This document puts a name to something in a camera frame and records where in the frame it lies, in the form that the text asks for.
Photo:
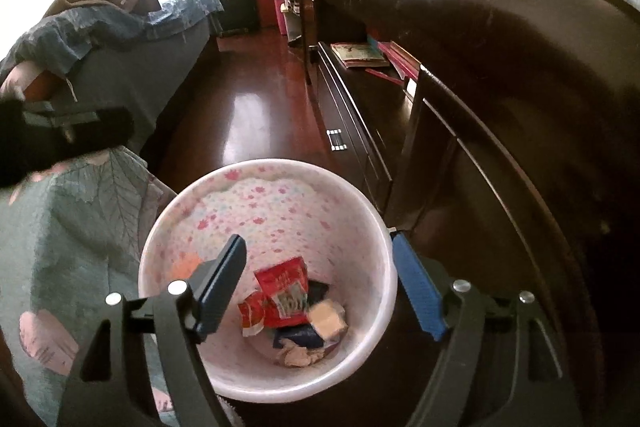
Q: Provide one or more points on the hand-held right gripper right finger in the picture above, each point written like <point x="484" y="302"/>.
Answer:
<point x="417" y="292"/>

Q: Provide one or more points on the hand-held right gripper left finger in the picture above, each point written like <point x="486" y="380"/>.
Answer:
<point x="222" y="287"/>

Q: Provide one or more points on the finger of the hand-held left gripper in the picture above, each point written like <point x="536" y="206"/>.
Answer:
<point x="100" y="129"/>

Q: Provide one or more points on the red snack packet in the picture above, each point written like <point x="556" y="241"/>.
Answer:
<point x="280" y="287"/>

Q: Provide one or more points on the white floral trash bin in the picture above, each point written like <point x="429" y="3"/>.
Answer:
<point x="280" y="217"/>

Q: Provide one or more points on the dark blue snack packet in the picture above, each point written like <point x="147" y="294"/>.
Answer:
<point x="300" y="338"/>

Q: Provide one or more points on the white tissue packet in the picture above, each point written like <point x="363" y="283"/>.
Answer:
<point x="327" y="319"/>

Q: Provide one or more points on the white paper wrapper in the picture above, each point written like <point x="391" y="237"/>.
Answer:
<point x="300" y="354"/>

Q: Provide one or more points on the bed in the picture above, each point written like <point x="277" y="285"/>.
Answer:
<point x="130" y="72"/>

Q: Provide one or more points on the pink quilt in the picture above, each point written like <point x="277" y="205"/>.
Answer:
<point x="25" y="79"/>

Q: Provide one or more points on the blue duvet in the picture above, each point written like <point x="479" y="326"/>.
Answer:
<point x="100" y="27"/>

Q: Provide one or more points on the grey leaf print tablecloth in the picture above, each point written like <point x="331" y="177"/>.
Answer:
<point x="75" y="247"/>

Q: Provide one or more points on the black suitcase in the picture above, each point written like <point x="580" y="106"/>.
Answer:
<point x="235" y="2"/>

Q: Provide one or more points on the red plastic container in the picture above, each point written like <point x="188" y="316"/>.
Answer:
<point x="267" y="7"/>

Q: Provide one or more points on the red folders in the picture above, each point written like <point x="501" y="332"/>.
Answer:
<point x="400" y="57"/>

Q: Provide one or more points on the illustrated book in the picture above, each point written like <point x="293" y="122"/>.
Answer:
<point x="357" y="53"/>

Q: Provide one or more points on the dark wooden cabinet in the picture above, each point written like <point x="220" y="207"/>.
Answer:
<point x="500" y="57"/>

